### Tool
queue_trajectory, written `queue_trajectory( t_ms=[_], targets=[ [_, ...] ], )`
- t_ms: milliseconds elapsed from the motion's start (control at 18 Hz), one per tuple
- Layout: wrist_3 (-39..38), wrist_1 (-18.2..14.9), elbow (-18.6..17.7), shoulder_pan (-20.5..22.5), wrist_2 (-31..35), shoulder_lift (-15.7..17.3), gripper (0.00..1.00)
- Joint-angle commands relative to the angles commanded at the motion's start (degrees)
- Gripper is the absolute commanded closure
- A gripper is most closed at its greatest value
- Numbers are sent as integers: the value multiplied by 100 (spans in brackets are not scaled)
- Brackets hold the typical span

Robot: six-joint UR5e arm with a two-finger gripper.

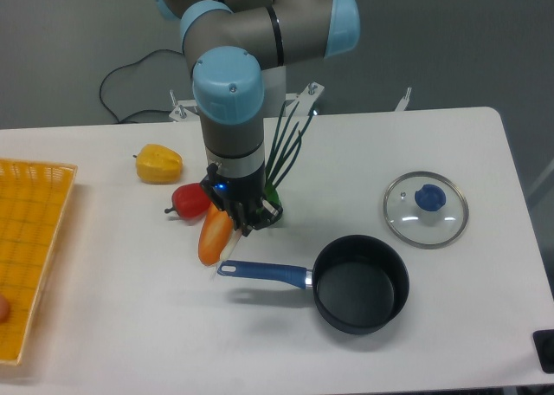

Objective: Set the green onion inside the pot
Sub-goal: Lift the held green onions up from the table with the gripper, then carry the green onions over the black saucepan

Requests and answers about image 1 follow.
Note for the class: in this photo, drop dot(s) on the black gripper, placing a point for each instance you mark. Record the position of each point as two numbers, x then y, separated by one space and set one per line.
242 199

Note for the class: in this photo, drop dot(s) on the green onion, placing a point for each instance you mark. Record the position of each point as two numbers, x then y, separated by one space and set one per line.
284 151

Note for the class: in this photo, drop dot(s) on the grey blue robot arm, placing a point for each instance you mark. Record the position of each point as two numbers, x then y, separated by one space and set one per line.
227 45

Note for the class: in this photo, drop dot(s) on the orange carrot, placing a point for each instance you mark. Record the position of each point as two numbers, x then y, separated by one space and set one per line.
215 234

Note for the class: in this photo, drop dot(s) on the red bell pepper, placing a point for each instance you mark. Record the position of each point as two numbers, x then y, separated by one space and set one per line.
189 201

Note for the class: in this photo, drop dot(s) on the yellow bell pepper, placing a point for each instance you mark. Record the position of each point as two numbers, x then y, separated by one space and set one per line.
157 164

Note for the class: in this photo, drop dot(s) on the glass lid blue knob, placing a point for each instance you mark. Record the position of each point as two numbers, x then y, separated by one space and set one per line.
425 210

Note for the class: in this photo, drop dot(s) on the yellow wicker basket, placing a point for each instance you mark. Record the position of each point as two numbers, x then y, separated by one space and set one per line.
34 197

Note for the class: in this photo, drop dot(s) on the black device at table corner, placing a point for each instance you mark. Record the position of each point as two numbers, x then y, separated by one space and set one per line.
543 341

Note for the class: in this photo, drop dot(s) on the black pot blue handle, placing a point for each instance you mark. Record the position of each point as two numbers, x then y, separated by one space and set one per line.
359 283

